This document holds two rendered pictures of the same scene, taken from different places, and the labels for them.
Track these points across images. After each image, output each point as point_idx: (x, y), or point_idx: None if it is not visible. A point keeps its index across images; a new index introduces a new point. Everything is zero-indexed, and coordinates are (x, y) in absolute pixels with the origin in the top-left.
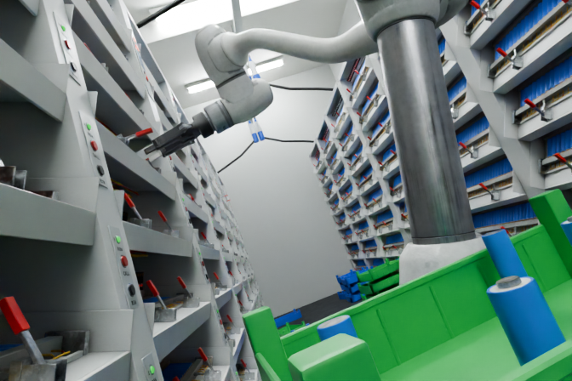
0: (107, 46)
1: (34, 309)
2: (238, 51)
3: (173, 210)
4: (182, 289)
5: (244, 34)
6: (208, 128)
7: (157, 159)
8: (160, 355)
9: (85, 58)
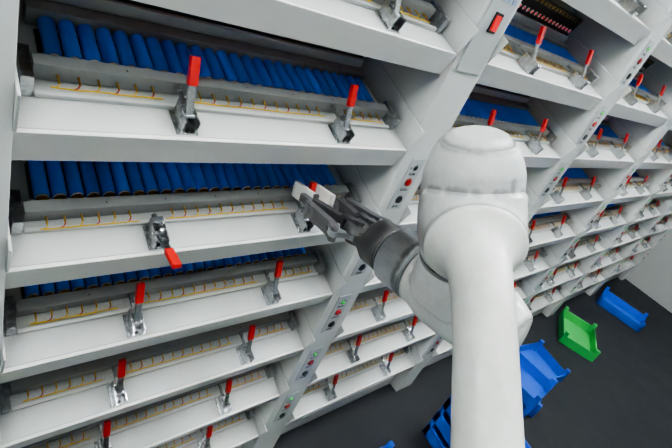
0: (296, 34)
1: None
2: (445, 273)
3: (346, 245)
4: (298, 310)
5: (461, 279)
6: (370, 266)
7: (380, 176)
8: (33, 442)
9: (83, 150)
